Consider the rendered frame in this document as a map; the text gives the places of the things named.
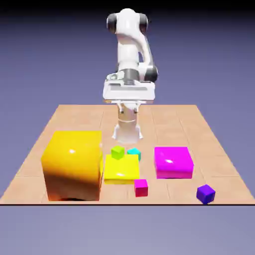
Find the small purple cube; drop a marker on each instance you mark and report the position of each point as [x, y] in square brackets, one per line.
[205, 194]

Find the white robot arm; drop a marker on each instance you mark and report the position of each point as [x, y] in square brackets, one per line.
[127, 47]

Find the large magenta box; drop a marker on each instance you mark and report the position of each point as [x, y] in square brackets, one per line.
[173, 162]

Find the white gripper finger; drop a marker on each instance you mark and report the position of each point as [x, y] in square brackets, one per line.
[120, 108]
[135, 108]

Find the small cyan cube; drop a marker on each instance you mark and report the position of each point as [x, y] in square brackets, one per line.
[135, 152]

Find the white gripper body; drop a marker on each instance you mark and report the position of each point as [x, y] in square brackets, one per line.
[129, 92]

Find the large orange box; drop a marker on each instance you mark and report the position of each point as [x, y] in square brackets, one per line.
[72, 165]

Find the large yellow box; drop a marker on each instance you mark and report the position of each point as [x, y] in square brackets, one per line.
[121, 169]

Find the small green cube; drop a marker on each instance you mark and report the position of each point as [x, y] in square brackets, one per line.
[117, 152]

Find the small pink cube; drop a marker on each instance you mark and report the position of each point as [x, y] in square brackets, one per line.
[141, 188]

